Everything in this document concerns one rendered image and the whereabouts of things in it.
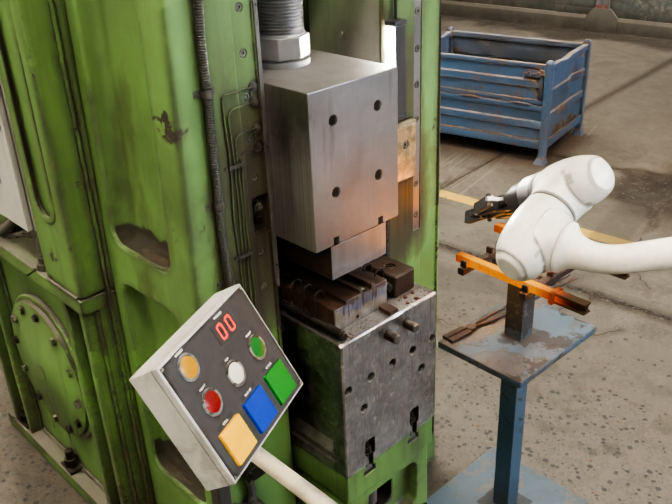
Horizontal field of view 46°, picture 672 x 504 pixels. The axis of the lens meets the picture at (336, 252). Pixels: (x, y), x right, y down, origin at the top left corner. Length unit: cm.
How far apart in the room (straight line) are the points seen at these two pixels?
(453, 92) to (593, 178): 439
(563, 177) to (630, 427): 189
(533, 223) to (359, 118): 58
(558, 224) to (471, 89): 438
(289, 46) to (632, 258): 97
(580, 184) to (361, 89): 60
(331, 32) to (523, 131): 361
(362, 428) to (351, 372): 21
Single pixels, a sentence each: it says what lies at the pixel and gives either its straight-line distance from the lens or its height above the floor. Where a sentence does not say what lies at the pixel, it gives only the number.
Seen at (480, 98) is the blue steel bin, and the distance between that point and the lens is 583.
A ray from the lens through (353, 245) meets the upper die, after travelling 202.
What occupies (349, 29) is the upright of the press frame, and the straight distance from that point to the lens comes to 224.
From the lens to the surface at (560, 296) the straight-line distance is 215.
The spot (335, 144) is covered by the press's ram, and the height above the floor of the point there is 143.
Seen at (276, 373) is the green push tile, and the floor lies 103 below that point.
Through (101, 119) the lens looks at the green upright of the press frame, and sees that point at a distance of 211.
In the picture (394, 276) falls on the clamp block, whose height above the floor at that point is 98.
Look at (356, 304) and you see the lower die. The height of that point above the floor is 96.
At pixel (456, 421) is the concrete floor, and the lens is 325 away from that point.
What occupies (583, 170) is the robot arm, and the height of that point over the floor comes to 149.
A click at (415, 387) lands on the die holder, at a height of 63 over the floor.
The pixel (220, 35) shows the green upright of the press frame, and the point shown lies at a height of 170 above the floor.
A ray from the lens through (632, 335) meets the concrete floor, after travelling 390.
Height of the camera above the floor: 205
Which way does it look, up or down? 27 degrees down
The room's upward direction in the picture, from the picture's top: 3 degrees counter-clockwise
